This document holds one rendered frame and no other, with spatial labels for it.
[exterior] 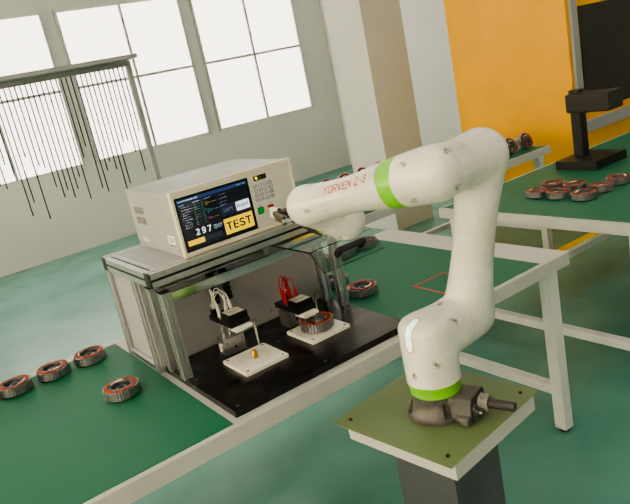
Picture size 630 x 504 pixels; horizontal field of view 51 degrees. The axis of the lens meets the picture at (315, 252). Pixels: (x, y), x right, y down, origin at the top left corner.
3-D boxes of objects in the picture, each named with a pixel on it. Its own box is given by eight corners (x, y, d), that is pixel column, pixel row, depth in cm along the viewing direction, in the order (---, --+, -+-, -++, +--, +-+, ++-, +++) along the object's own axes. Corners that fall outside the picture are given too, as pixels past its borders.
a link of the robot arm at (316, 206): (408, 215, 149) (414, 169, 152) (371, 199, 142) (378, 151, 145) (308, 235, 177) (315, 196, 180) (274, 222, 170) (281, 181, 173)
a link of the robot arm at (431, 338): (480, 376, 160) (469, 303, 154) (441, 407, 150) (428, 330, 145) (436, 365, 169) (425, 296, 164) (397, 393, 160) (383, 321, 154)
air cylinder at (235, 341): (247, 347, 216) (243, 331, 214) (227, 356, 212) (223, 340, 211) (239, 343, 220) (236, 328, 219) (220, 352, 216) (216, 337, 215)
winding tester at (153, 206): (302, 217, 224) (289, 157, 218) (186, 259, 201) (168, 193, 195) (245, 210, 255) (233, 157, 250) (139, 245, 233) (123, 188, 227)
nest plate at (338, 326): (350, 327, 215) (349, 323, 214) (313, 345, 207) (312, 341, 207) (323, 318, 227) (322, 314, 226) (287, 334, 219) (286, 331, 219)
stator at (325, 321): (341, 324, 215) (339, 314, 214) (313, 337, 209) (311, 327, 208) (321, 317, 224) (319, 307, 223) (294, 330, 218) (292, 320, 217)
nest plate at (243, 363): (289, 356, 202) (288, 353, 202) (247, 377, 194) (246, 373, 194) (264, 345, 214) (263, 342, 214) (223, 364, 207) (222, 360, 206)
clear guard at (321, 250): (384, 248, 208) (381, 230, 207) (324, 273, 196) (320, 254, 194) (323, 238, 235) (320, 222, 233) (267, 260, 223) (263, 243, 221)
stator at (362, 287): (342, 298, 247) (340, 289, 246) (358, 287, 256) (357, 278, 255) (368, 299, 240) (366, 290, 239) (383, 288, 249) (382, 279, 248)
